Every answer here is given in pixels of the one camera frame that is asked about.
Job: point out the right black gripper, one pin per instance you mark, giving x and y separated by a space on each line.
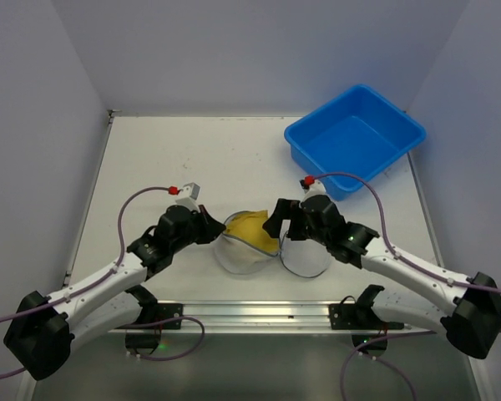
295 221

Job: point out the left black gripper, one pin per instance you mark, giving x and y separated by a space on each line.
203 224

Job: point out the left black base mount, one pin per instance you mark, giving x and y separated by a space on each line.
151 311

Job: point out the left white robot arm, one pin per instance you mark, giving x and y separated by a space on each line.
49 328

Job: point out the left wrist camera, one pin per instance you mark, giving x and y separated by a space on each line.
188 196

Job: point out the blue plastic tub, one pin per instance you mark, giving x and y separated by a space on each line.
359 132

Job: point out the aluminium mounting rail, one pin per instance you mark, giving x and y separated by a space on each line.
300 317

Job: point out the white mesh laundry bag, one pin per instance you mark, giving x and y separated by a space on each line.
305 259

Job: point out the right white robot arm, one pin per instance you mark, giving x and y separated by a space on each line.
465 310

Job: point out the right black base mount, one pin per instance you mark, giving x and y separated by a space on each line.
356 315

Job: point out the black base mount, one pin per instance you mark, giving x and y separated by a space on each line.
356 315
151 311

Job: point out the yellow bra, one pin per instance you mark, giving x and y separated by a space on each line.
247 226

